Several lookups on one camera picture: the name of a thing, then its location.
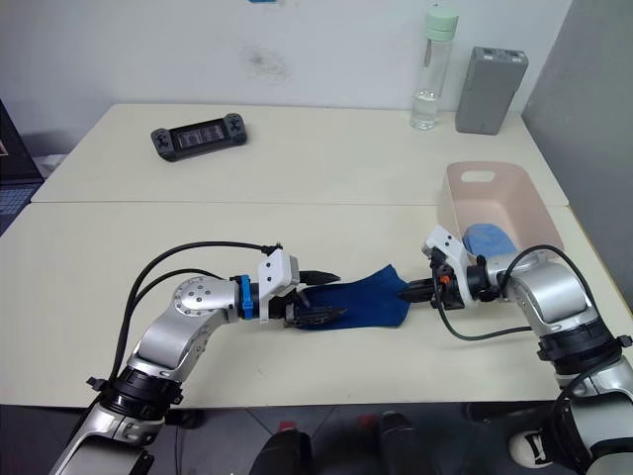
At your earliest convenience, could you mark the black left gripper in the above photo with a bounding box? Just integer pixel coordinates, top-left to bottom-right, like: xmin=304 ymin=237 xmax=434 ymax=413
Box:
xmin=270 ymin=269 xmax=350 ymax=330

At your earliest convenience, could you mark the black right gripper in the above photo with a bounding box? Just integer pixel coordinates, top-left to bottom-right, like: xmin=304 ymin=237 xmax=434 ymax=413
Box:
xmin=398 ymin=248 xmax=465 ymax=312

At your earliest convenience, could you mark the dark blue sock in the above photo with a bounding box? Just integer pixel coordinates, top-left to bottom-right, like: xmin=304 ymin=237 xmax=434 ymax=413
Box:
xmin=290 ymin=263 xmax=414 ymax=333

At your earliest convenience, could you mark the pink plastic container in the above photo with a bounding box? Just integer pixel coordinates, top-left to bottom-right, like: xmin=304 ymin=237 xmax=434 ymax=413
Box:
xmin=435 ymin=159 xmax=567 ymax=259

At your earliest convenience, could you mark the light blue folded sock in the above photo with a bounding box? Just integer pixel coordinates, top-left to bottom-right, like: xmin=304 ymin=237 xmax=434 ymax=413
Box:
xmin=462 ymin=223 xmax=516 ymax=260

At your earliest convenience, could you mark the dark rounded shape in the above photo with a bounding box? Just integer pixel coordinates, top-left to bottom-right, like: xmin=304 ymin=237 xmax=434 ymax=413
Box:
xmin=246 ymin=427 xmax=315 ymax=475
xmin=377 ymin=410 xmax=423 ymax=475

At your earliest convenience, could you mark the black and white shoe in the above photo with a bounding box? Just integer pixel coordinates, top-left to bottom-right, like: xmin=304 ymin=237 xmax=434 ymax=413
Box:
xmin=507 ymin=423 xmax=555 ymax=469

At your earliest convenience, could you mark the clear bottle with green cap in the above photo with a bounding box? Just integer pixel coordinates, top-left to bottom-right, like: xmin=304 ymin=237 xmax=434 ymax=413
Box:
xmin=408 ymin=1 xmax=460 ymax=132

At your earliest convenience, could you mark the black handheld game controller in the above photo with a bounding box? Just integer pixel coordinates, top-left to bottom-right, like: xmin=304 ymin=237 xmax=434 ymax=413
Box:
xmin=149 ymin=112 xmax=250 ymax=163

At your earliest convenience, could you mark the grey rectangular battery box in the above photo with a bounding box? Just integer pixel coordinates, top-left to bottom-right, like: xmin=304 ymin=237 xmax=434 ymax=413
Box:
xmin=454 ymin=46 xmax=530 ymax=137

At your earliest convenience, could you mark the grey partition panel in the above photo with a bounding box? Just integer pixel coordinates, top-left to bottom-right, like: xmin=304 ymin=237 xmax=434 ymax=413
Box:
xmin=518 ymin=0 xmax=633 ymax=328

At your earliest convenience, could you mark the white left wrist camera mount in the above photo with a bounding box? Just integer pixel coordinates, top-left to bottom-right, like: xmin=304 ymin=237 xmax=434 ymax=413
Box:
xmin=255 ymin=249 xmax=302 ymax=326

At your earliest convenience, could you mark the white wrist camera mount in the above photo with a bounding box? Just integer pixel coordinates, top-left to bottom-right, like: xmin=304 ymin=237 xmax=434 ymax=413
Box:
xmin=255 ymin=249 xmax=302 ymax=326
xmin=421 ymin=224 xmax=472 ymax=311

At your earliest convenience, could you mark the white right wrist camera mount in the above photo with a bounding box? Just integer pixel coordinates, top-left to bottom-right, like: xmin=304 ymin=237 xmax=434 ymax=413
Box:
xmin=421 ymin=224 xmax=472 ymax=311

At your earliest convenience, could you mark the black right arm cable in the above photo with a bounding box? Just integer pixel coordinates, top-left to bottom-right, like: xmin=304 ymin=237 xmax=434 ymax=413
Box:
xmin=430 ymin=244 xmax=570 ymax=343

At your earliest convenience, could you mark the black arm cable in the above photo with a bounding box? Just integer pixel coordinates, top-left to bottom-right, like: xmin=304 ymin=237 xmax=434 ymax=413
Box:
xmin=109 ymin=239 xmax=284 ymax=385
xmin=430 ymin=244 xmax=570 ymax=343

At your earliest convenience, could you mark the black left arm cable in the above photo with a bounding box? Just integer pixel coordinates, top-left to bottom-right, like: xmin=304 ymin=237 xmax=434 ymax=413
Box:
xmin=109 ymin=239 xmax=284 ymax=385

